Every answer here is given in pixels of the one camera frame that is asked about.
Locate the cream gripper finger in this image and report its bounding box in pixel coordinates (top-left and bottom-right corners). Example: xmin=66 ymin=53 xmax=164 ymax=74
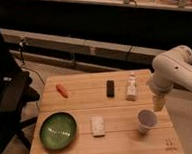
xmin=152 ymin=95 xmax=166 ymax=112

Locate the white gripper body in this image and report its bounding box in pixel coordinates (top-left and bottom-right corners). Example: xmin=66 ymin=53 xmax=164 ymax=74
xmin=148 ymin=74 xmax=167 ymax=96

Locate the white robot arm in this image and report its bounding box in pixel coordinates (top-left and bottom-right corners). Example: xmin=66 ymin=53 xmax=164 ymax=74
xmin=148 ymin=45 xmax=192 ymax=112

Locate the green ceramic bowl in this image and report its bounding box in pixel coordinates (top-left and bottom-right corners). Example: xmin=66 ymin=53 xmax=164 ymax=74
xmin=39 ymin=112 xmax=77 ymax=150

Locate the small white bottle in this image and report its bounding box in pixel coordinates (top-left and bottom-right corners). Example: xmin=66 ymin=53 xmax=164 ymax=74
xmin=126 ymin=73 xmax=137 ymax=101

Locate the black rectangular block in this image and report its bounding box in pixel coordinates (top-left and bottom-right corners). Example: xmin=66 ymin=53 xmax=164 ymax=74
xmin=106 ymin=80 xmax=115 ymax=98

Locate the white rectangular sponge block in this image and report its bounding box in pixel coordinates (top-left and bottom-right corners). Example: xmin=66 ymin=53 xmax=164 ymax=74
xmin=91 ymin=116 xmax=105 ymax=137

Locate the wooden table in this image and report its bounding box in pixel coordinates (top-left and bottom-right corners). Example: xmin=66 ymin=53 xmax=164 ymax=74
xmin=29 ymin=69 xmax=184 ymax=154

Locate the black office chair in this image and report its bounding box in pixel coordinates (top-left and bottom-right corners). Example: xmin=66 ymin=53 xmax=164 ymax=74
xmin=0 ymin=33 xmax=40 ymax=154

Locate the black cable on floor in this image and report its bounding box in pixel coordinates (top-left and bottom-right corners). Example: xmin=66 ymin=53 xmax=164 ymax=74
xmin=17 ymin=36 xmax=46 ymax=87

